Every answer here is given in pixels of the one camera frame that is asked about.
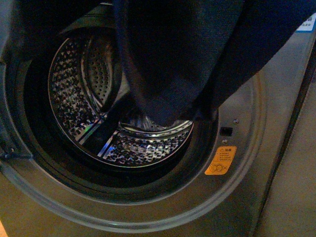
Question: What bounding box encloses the grey front-load washing machine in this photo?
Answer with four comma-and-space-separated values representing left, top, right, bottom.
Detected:
0, 0, 316, 237

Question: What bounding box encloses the dark navy garment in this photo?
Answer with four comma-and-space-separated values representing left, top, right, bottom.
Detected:
12, 0, 316, 128

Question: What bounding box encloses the orange warning sticker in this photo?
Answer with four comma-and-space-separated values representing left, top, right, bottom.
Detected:
204, 146, 237, 175

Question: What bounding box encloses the white blue label sticker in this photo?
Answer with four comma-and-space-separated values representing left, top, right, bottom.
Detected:
296, 13, 316, 33

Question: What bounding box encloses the stainless steel perforated drum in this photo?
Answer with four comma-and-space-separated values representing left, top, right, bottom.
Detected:
47, 34, 194, 169

